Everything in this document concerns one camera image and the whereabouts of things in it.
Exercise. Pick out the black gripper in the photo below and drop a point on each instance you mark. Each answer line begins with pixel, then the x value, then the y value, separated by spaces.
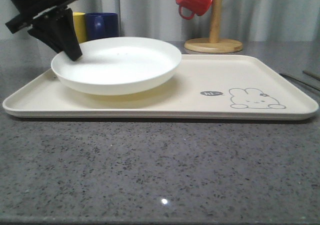
pixel 59 37

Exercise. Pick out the white round plate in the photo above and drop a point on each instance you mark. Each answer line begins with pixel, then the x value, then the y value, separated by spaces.
pixel 118 66

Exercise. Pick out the silver metal fork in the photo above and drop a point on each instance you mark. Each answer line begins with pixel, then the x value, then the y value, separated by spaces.
pixel 290 77

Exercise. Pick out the yellow mug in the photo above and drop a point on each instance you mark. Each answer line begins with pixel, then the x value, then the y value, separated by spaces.
pixel 80 26

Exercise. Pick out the dark blue mug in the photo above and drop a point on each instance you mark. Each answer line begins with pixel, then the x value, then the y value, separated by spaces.
pixel 101 25

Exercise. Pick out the wooden mug tree stand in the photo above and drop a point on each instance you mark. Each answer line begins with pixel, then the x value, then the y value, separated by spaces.
pixel 214 44

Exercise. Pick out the beige rabbit serving tray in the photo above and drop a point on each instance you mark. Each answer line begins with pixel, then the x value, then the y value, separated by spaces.
pixel 236 87

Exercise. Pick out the grey curtain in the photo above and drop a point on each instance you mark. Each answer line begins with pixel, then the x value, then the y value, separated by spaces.
pixel 243 20

